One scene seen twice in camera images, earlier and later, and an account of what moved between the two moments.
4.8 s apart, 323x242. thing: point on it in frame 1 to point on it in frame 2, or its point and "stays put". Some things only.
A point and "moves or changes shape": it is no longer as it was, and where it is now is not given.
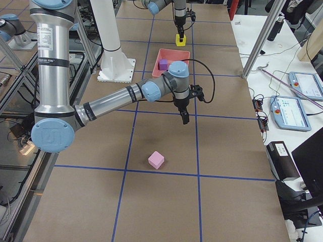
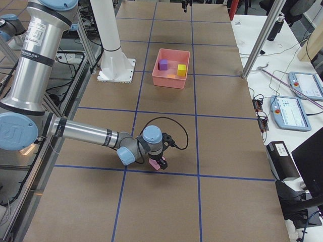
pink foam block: x=156 y=160 stays put
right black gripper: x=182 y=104 to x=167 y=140
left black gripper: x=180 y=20 to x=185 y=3
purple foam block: x=162 y=64 stays put
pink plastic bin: x=171 y=55 stays put
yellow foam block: x=177 y=40 moves or changes shape
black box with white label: x=281 y=163 stays put
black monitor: x=309 y=158 stays put
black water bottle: x=276 y=28 stays put
